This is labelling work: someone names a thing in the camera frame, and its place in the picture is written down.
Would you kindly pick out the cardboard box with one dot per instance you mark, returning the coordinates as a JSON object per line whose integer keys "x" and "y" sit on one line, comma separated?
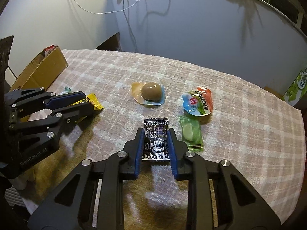
{"x": 40, "y": 70}

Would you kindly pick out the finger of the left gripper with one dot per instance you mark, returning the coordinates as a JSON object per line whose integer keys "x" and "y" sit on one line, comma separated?
{"x": 64, "y": 98}
{"x": 70, "y": 115}

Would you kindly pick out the brown jelly cup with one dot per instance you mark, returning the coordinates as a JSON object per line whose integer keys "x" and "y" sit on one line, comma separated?
{"x": 148, "y": 94}

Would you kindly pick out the pink plaid tablecloth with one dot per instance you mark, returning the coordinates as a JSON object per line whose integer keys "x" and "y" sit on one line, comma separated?
{"x": 260, "y": 134}

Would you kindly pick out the black patterned candy packet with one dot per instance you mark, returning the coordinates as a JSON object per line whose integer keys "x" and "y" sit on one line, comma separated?
{"x": 155, "y": 144}

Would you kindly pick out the orange blue jelly cup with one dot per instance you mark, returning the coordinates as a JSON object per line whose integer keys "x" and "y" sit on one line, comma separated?
{"x": 198, "y": 102}

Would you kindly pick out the teal round candy packet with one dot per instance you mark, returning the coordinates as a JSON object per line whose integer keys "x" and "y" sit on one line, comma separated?
{"x": 66, "y": 90}

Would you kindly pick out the clear bag of red snacks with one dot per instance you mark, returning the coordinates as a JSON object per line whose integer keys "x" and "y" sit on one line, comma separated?
{"x": 46, "y": 51}

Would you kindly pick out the green white snack bag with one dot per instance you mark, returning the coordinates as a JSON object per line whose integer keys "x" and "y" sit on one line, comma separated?
{"x": 297, "y": 89}

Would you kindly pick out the yellow candy packet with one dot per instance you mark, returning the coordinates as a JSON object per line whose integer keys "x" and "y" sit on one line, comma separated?
{"x": 94, "y": 101}

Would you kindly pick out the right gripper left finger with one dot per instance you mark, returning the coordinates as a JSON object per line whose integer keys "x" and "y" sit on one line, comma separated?
{"x": 134, "y": 149}

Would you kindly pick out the green candy bar packet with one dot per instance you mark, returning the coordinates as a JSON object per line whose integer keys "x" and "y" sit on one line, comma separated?
{"x": 191, "y": 133}

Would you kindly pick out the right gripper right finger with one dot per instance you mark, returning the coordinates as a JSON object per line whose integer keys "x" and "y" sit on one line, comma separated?
{"x": 181, "y": 170}

